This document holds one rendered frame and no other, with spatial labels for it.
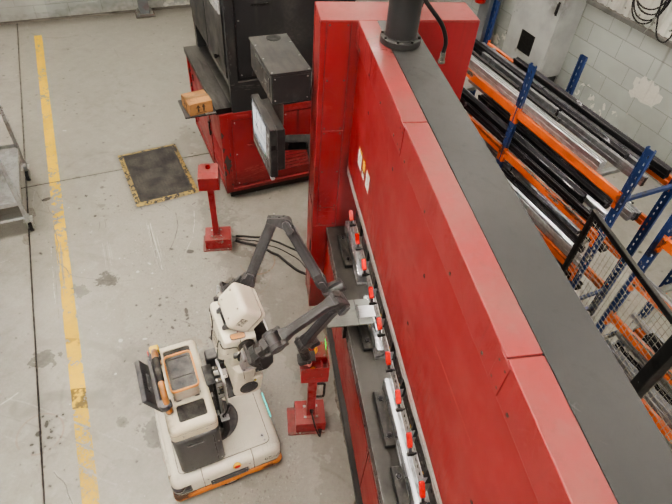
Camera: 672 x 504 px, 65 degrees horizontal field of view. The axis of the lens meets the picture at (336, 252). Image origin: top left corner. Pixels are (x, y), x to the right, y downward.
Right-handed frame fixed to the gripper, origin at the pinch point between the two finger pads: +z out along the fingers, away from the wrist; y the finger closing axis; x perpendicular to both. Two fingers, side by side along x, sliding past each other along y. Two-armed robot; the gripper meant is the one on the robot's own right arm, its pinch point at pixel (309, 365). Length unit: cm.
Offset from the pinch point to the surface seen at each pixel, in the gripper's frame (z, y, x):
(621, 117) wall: 133, 365, 326
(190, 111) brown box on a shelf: -48, -69, 229
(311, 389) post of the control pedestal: 32.1, -5.9, 3.6
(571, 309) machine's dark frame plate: -131, 95, -85
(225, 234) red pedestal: 47, -71, 181
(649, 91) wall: 94, 379, 310
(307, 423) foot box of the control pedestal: 64, -16, -1
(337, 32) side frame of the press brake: -138, 55, 102
